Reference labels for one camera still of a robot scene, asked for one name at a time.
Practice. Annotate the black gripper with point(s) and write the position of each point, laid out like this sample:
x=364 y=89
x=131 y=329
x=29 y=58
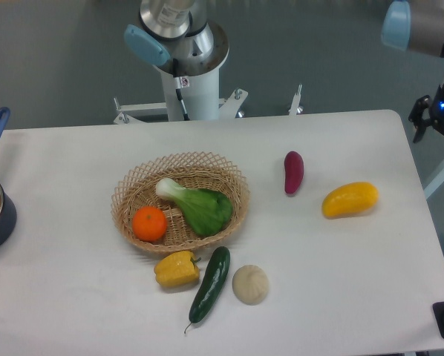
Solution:
x=436 y=112

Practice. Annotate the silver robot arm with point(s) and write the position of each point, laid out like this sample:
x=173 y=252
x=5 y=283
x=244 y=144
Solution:
x=419 y=28

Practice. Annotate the yellow mango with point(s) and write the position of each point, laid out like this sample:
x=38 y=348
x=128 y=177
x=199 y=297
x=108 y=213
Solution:
x=352 y=198

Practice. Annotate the purple sweet potato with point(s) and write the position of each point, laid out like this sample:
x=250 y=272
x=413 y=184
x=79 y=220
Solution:
x=294 y=172

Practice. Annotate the green bok choy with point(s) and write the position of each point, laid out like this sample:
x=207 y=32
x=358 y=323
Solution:
x=205 y=211

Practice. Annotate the beige steamed bun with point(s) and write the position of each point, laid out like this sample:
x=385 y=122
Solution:
x=250 y=284

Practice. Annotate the green cucumber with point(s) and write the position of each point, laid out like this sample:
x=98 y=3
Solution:
x=211 y=286

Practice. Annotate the woven wicker basket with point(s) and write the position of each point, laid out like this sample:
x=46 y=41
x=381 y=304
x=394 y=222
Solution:
x=191 y=170

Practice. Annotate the yellow bell pepper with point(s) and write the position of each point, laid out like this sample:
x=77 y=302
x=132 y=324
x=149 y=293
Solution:
x=177 y=269

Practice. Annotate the orange fruit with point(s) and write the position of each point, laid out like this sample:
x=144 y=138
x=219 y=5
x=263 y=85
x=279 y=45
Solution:
x=149 y=224

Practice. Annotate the white metal base frame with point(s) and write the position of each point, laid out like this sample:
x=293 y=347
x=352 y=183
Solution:
x=228 y=108

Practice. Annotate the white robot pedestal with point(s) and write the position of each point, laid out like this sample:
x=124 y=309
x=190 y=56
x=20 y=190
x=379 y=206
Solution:
x=187 y=50

